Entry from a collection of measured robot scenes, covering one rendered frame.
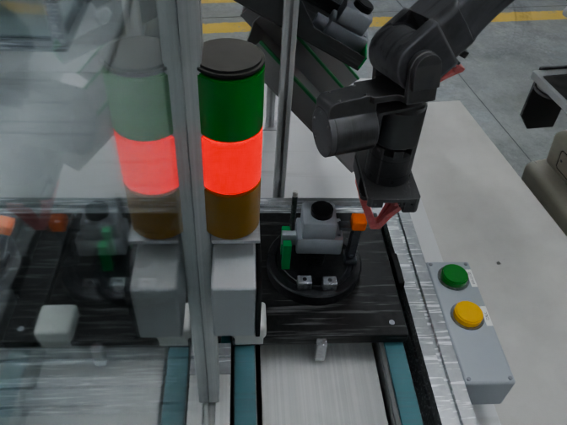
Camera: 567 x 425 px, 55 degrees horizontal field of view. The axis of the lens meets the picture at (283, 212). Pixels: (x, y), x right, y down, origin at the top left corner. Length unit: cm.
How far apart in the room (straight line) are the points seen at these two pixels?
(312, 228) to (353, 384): 22
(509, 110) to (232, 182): 293
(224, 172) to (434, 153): 92
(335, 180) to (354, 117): 55
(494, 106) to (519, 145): 35
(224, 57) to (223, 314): 22
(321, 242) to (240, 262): 30
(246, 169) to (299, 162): 78
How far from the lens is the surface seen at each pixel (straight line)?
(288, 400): 76
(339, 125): 60
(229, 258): 47
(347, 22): 86
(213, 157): 40
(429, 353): 78
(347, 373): 79
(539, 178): 143
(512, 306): 102
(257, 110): 39
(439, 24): 60
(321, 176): 115
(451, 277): 86
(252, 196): 43
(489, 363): 80
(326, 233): 74
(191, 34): 36
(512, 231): 115
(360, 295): 80
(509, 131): 310
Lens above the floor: 159
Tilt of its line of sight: 44 degrees down
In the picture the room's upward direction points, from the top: 4 degrees clockwise
